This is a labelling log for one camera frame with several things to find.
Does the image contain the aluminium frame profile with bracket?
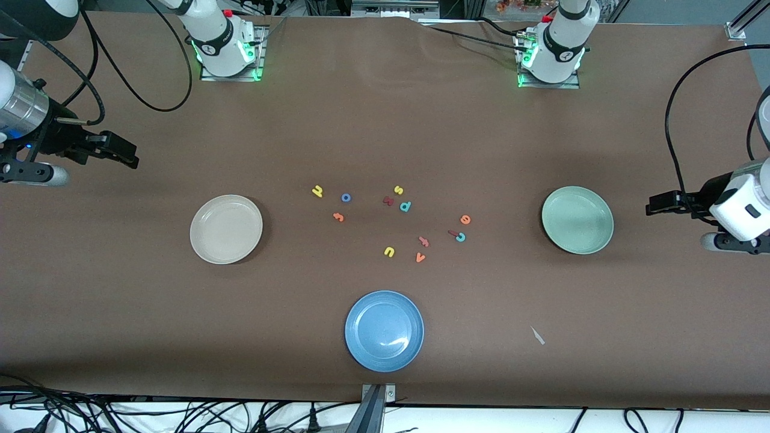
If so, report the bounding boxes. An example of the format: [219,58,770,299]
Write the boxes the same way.
[725,0,770,41]

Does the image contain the blue plate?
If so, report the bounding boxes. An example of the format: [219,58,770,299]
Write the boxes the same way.
[345,290,425,373]

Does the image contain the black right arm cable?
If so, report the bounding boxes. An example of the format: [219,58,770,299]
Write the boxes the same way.
[0,0,194,126]

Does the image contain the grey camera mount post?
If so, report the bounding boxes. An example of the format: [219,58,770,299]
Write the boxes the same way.
[346,384,398,433]

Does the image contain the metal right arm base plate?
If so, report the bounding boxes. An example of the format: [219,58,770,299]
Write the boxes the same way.
[200,25,269,82]

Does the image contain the black floor cable tangle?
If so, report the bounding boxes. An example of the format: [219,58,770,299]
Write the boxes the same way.
[0,373,362,433]

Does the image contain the black base power cable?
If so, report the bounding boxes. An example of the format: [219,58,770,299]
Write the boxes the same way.
[418,23,531,54]

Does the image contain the orange flowers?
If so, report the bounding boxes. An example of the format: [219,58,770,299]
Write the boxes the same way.
[496,0,560,14]

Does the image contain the green plate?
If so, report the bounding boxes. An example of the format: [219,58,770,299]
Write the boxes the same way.
[541,186,615,255]

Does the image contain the brown table cover sheet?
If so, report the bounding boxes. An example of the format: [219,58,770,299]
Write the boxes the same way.
[0,11,770,411]

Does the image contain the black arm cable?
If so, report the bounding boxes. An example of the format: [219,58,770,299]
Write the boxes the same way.
[664,43,770,208]
[0,0,194,126]

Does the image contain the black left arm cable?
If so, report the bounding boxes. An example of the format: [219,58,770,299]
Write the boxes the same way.
[664,43,770,208]

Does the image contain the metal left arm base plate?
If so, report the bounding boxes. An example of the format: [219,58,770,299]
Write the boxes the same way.
[516,33,582,90]

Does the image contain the beige plate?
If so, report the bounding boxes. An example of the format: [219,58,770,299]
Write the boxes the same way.
[189,194,263,265]

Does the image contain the grey power strip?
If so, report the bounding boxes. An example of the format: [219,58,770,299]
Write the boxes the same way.
[352,0,440,19]

